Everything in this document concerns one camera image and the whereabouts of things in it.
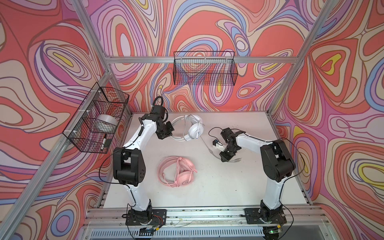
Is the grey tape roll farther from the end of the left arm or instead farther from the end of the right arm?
the end of the right arm

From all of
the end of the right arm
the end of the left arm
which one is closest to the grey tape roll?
the end of the left arm

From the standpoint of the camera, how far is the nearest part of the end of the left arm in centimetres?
66

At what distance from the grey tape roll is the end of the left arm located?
0.17m

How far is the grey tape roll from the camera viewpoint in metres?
0.71
